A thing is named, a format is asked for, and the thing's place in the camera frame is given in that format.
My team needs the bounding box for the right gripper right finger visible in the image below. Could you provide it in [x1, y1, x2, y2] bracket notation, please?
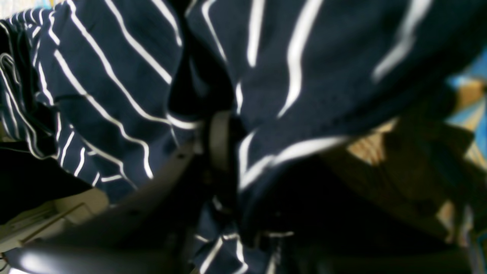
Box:
[267, 160, 476, 274]

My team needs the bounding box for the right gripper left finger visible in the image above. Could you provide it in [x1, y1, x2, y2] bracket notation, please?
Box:
[4, 111, 236, 274]

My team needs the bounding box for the navy white striped T-shirt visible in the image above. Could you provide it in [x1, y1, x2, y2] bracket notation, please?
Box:
[1, 0, 486, 274]

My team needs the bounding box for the white box at left edge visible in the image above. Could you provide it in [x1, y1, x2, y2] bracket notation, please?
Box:
[0, 189, 109, 253]

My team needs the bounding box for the patterned pastel tablecloth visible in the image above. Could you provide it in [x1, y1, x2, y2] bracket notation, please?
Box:
[1, 0, 486, 230]

